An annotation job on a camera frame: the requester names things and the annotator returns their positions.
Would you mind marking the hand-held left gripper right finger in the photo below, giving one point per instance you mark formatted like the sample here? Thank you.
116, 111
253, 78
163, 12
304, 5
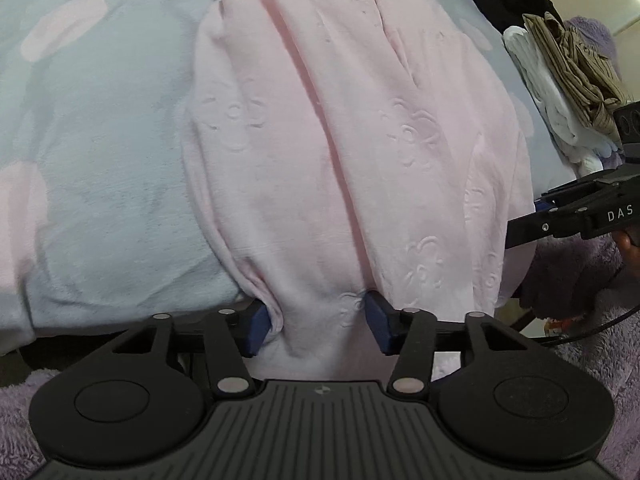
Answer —
377, 322

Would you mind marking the person's right hand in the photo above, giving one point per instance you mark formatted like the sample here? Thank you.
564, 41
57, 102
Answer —
631, 252

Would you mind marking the white garment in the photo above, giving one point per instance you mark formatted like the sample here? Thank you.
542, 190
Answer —
545, 95

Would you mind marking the purple fleece robe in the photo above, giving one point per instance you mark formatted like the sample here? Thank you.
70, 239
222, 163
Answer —
565, 280

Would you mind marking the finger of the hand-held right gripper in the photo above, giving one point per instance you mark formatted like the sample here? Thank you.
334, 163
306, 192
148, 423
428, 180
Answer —
540, 230
570, 192

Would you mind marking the tan striped garment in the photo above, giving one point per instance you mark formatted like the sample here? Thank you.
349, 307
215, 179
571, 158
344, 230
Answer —
575, 70

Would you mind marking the bed with grey dotted sheet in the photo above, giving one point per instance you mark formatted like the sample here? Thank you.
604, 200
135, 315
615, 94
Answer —
100, 135

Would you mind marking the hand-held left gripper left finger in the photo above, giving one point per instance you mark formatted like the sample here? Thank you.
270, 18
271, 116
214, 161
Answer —
257, 327

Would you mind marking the pink flower-embossed garment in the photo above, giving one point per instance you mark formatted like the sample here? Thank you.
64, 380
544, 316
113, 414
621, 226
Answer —
325, 160

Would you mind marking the purple fleece blanket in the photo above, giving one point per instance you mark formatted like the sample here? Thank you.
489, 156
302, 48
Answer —
592, 40

